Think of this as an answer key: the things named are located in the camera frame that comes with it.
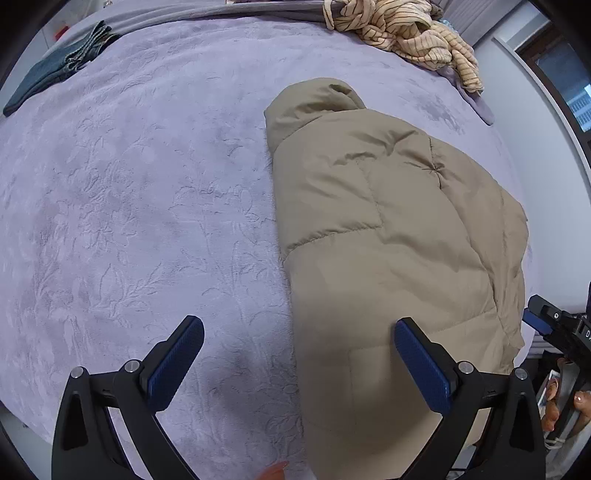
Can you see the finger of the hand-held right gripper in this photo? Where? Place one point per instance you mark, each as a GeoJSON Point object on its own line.
{"type": "Point", "coordinates": [540, 316]}

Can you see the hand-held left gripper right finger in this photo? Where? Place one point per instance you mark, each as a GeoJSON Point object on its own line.
{"type": "Point", "coordinates": [422, 364]}

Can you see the person's foot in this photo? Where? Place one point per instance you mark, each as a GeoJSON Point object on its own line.
{"type": "Point", "coordinates": [584, 406]}

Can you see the khaki down jacket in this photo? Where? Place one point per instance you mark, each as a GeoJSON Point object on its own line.
{"type": "Point", "coordinates": [392, 230]}

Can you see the yellow striped knit garment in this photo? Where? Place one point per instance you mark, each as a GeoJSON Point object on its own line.
{"type": "Point", "coordinates": [406, 32]}

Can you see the dark framed window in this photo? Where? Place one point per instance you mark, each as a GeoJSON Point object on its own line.
{"type": "Point", "coordinates": [568, 87]}

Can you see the pinkish rounded object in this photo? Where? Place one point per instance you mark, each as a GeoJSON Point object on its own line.
{"type": "Point", "coordinates": [274, 471]}

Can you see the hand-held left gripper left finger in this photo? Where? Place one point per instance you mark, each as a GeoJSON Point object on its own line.
{"type": "Point", "coordinates": [178, 364]}

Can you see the small printed packet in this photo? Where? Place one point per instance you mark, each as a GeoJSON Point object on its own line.
{"type": "Point", "coordinates": [553, 385]}

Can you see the folded blue jeans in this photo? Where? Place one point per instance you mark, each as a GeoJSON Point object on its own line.
{"type": "Point", "coordinates": [51, 69]}

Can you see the lavender embossed bed blanket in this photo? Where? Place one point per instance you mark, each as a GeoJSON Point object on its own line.
{"type": "Point", "coordinates": [138, 207]}

